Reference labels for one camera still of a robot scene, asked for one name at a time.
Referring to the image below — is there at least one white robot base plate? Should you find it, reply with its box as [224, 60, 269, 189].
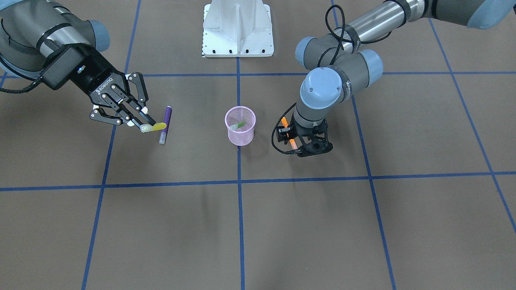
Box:
[202, 0, 275, 58]

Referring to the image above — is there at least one purple marker pen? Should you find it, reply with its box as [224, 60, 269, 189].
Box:
[159, 106, 173, 145]

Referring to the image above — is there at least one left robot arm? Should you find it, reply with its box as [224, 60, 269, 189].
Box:
[276, 0, 515, 157]

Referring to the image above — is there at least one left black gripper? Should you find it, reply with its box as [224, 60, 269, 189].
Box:
[291, 119, 333, 157]

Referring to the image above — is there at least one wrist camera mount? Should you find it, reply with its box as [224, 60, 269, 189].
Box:
[41, 43, 89, 90]
[276, 126, 291, 145]

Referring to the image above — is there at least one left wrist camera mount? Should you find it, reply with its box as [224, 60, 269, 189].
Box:
[276, 126, 291, 145]

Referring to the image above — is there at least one orange marker pen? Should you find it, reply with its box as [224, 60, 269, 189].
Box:
[281, 117, 298, 150]

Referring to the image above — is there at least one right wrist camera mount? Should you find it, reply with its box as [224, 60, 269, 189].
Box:
[41, 43, 89, 90]

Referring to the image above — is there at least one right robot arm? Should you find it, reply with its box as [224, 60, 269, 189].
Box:
[0, 0, 156, 132]

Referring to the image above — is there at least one pink mesh pen holder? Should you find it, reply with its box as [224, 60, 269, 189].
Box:
[224, 106, 256, 146]

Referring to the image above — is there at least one yellow marker pen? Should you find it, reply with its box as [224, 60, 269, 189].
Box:
[139, 122, 167, 133]

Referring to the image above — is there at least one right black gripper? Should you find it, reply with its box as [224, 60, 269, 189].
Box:
[69, 52, 156, 130]

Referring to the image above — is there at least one green marker pen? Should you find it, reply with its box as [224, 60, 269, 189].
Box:
[230, 121, 247, 131]

